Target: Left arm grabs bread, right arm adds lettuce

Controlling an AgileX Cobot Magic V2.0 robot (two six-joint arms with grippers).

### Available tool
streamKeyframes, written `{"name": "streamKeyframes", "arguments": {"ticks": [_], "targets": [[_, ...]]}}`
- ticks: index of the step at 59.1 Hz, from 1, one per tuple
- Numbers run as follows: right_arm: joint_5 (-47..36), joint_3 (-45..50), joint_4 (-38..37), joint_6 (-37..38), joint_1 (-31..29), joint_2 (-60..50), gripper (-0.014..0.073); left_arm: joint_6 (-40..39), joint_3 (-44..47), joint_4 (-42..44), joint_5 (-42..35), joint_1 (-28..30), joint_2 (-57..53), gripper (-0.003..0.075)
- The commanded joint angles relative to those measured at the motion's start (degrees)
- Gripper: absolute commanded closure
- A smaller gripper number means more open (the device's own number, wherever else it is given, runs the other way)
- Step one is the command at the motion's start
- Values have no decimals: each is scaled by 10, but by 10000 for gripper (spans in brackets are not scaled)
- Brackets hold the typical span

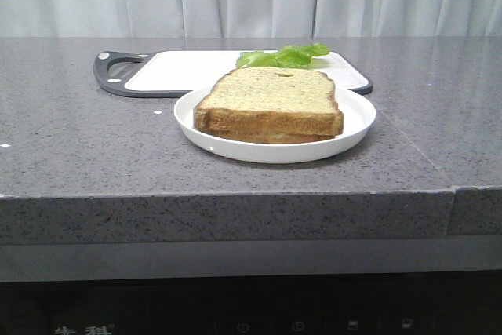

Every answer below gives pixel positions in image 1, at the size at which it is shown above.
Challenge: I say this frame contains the bread slice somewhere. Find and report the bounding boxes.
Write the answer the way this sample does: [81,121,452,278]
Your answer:
[204,130,335,144]
[193,67,344,137]

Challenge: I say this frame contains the green lettuce leaf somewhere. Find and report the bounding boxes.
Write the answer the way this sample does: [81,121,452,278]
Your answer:
[235,43,330,68]

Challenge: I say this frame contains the white round plate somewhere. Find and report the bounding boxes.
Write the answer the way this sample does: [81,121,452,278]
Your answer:
[173,87,376,164]

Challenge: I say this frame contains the white grey cutting board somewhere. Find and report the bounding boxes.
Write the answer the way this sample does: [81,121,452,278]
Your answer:
[93,49,374,99]

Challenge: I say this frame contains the black appliance front panel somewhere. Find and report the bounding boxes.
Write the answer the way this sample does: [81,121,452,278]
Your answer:
[1,271,501,334]

